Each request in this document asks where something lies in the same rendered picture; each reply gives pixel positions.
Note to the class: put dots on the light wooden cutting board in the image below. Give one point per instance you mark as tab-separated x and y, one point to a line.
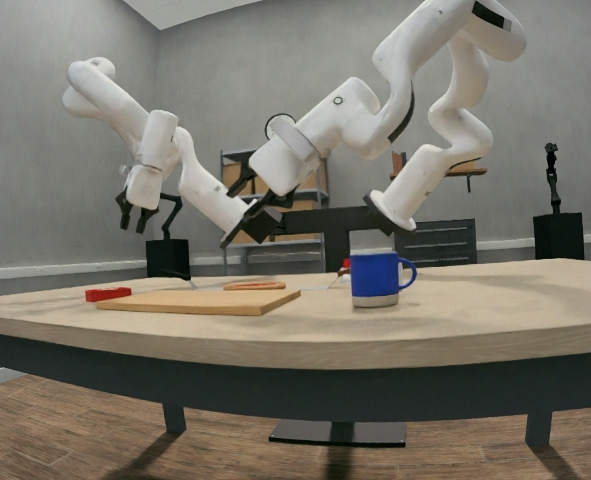
244	302

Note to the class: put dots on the blue ceramic mug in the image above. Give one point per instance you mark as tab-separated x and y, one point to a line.
375	280

